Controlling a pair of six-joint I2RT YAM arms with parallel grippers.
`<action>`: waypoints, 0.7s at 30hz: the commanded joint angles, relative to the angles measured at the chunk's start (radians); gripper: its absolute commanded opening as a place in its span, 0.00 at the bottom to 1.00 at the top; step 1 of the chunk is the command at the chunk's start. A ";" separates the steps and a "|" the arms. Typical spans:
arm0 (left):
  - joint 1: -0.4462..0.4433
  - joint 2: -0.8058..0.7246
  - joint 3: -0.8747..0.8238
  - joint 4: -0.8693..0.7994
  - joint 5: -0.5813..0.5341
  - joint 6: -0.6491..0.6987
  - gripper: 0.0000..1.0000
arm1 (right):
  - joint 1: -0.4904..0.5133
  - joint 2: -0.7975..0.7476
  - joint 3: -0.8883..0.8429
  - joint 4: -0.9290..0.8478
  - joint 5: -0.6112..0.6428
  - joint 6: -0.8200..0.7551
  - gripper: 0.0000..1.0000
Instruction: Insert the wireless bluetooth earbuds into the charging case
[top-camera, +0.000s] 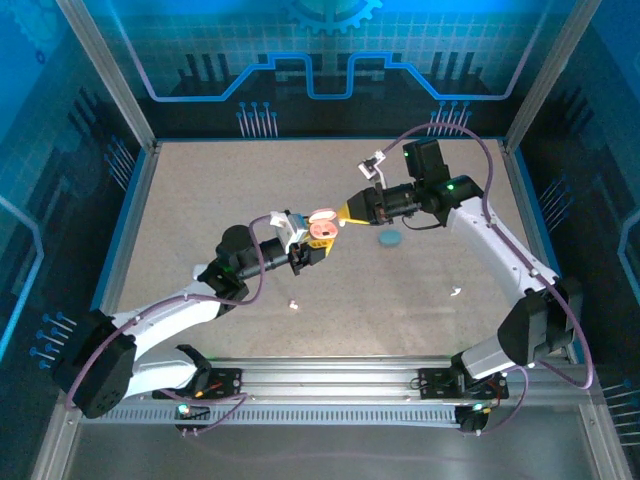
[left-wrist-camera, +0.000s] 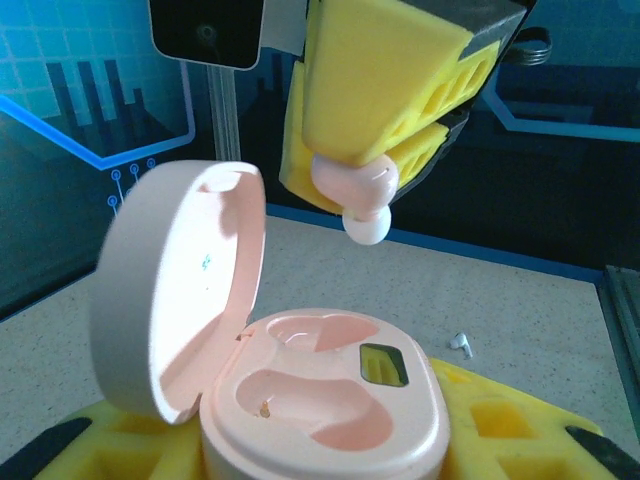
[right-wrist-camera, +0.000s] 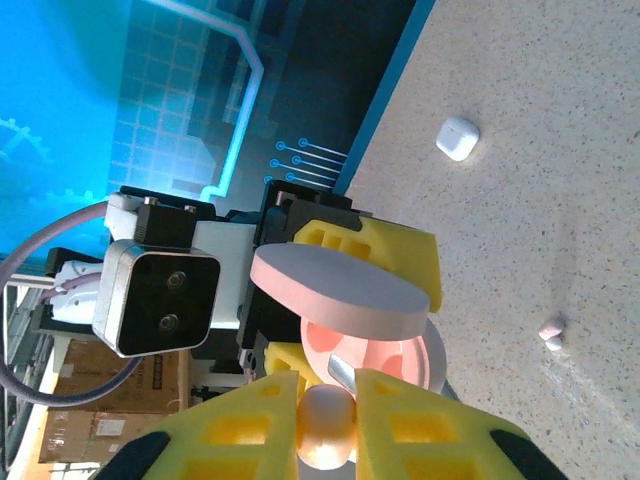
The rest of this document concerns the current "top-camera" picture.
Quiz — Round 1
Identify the pink earbud charging case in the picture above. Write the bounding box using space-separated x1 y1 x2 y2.
306 208 343 243

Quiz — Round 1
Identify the small black electronics box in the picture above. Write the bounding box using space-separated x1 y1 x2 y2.
173 403 212 435
457 402 490 435

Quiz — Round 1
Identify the steel sheet panel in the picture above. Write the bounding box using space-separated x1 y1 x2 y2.
62 423 606 480

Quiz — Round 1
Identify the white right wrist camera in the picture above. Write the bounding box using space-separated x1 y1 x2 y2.
356 149 390 190

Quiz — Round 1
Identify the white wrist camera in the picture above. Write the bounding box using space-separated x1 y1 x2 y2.
356 149 390 190
268 209 309 255

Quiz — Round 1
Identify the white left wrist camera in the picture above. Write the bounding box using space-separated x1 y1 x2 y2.
268 209 309 255

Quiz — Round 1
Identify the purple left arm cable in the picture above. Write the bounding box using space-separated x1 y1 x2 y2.
66 215 275 437

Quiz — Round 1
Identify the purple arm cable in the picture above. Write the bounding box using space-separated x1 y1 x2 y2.
66 215 275 437
379 123 596 436

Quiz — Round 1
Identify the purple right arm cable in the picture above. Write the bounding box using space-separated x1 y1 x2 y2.
379 123 596 436

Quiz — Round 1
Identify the aluminium side rail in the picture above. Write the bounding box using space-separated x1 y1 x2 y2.
499 139 632 480
30 141 162 480

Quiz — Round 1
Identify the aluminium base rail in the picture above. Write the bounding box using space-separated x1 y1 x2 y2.
208 355 599 404

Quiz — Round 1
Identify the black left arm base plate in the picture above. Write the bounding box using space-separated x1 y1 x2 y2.
197 367 245 401

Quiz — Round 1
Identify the slotted grey cable duct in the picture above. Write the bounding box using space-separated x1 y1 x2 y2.
79 405 464 427

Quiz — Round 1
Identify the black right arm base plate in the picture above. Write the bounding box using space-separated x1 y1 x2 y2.
417 367 510 401

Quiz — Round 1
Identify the aluminium frame post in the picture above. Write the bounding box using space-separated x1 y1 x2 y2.
503 0 604 151
53 0 160 151

